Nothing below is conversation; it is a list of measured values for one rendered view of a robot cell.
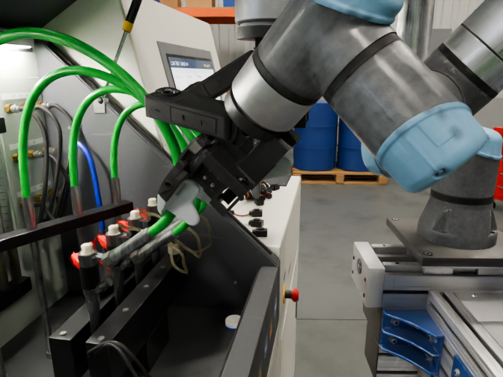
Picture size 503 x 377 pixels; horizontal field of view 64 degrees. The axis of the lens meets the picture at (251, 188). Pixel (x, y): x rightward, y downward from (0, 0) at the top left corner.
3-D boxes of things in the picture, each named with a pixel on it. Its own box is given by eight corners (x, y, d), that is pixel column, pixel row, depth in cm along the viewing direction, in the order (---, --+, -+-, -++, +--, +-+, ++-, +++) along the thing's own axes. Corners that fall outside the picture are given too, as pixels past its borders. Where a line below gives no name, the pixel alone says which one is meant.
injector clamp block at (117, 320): (117, 426, 64) (108, 343, 60) (60, 417, 66) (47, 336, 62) (188, 308, 96) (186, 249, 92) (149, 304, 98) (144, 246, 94)
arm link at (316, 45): (395, 10, 27) (315, -76, 28) (296, 119, 34) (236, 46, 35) (427, 13, 33) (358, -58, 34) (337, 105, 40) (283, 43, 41)
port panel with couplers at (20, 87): (31, 231, 85) (6, 77, 76) (16, 230, 85) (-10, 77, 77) (69, 211, 97) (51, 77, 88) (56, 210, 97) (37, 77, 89)
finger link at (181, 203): (173, 249, 51) (210, 208, 46) (140, 215, 51) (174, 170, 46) (186, 236, 53) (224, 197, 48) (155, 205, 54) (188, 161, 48)
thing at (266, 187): (271, 209, 121) (271, 191, 119) (236, 206, 123) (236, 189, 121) (280, 188, 142) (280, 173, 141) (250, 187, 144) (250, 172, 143)
